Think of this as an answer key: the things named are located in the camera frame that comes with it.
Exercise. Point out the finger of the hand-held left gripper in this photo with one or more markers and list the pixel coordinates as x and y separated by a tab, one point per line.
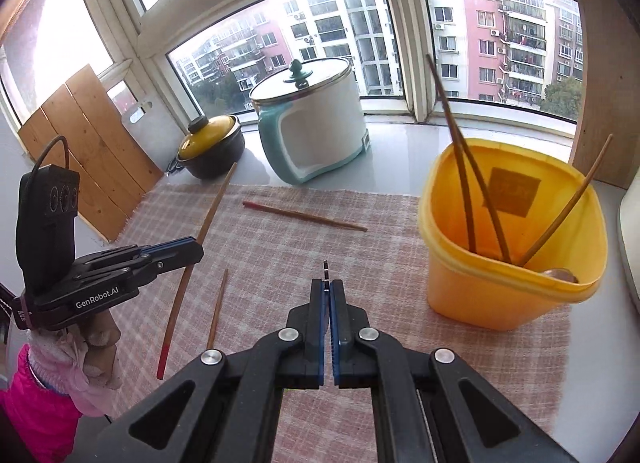
150	265
170	245

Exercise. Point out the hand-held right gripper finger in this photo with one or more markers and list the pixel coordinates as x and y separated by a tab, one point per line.
336	343
325	343

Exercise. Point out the brown wooden chopstick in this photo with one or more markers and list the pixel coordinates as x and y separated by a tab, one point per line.
492	213
175	313
300	215
575	193
457	158
217	308

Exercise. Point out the yellow plastic container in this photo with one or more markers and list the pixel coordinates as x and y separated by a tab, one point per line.
500	293

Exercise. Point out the metal spoon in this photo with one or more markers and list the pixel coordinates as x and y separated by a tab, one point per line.
562	275

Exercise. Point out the person's left forearm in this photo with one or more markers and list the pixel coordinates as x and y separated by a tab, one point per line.
30	408

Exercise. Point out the person's left hand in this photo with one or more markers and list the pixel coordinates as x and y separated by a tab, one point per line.
100	343

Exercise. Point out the pink plaid cloth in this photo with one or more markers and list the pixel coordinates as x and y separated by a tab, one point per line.
350	253

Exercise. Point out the black clay pot yellow lid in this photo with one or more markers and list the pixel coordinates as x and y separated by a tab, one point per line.
215	158

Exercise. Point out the wooden plank board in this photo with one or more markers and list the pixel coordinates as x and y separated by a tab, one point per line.
85	153

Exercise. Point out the grey cutting board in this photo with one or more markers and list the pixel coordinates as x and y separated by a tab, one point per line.
150	138

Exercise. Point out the white teal electric pot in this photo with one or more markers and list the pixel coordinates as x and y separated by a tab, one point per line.
330	123

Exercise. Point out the apartment buildings outside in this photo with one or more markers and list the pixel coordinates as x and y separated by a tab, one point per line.
500	43

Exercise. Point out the white window frame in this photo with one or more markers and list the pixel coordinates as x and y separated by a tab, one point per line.
400	18

